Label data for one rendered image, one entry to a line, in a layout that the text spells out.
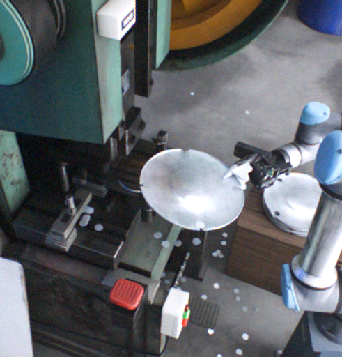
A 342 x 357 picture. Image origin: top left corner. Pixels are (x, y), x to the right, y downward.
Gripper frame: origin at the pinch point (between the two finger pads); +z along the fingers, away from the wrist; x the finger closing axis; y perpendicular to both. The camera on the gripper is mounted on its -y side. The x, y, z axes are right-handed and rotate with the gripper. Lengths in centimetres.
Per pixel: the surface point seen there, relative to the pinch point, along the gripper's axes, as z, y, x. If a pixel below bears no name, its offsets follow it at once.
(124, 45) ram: 24.8, -15.2, -38.0
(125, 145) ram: 27.2, -9.1, -14.8
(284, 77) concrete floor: -148, -108, 68
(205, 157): 0.9, -8.3, -1.0
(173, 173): 13.4, -6.2, -1.8
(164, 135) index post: 7.4, -20.5, -2.5
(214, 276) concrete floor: -18, -9, 76
